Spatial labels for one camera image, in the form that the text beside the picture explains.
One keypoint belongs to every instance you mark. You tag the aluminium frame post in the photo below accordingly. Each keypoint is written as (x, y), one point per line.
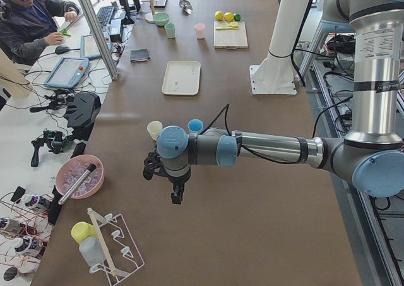
(98, 36)

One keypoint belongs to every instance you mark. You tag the cream rectangular tray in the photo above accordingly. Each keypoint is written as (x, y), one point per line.
(181, 78)

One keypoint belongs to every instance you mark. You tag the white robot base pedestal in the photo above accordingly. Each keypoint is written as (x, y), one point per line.
(275, 74)

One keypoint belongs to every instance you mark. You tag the metal scoop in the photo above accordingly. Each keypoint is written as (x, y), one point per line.
(186, 6)

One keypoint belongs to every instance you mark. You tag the green plastic cup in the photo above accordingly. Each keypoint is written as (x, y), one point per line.
(170, 30)

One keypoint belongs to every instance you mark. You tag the whole lemon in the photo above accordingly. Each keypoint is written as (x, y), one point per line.
(228, 16)
(218, 16)

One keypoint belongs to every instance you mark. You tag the blue teach pendant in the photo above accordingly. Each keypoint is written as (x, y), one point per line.
(67, 73)

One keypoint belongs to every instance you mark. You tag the pink plastic cup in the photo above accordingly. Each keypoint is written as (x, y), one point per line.
(200, 30)

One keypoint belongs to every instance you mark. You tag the clear cup on rack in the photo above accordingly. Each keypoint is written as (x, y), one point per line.
(91, 250)

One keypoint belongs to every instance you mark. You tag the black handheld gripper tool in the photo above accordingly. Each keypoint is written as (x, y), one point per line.
(56, 142)

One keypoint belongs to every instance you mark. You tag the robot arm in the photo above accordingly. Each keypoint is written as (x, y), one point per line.
(369, 156)

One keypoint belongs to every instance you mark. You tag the green lime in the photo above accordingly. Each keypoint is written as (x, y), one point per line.
(237, 17)

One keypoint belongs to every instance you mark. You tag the grey folded cloth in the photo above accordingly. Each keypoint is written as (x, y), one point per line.
(139, 55)

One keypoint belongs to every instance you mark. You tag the seated person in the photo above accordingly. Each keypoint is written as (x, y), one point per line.
(30, 28)

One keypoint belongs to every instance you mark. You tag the yellow cup on rack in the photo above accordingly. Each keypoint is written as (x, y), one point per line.
(81, 230)

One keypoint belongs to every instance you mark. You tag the green bowl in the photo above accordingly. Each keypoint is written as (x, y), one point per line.
(161, 18)

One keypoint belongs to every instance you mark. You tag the yellow plastic knife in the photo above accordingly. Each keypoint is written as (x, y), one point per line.
(226, 28)

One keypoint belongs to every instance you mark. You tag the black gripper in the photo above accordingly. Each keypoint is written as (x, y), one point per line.
(178, 182)

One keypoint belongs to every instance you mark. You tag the wooden cutting board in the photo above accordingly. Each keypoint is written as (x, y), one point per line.
(230, 39)

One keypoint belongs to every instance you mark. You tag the black keyboard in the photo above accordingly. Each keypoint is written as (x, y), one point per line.
(104, 15)

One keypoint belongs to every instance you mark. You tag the computer mouse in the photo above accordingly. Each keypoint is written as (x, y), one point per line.
(61, 49)

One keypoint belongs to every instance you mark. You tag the cream plastic cup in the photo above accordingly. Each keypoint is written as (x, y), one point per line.
(154, 128)

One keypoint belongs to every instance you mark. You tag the white wire cup rack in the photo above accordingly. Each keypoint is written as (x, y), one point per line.
(122, 256)

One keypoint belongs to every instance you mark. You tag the metal scoop handle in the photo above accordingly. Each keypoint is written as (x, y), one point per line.
(77, 184)

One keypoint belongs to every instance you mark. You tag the blue plastic cup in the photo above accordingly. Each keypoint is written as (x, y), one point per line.
(195, 126)

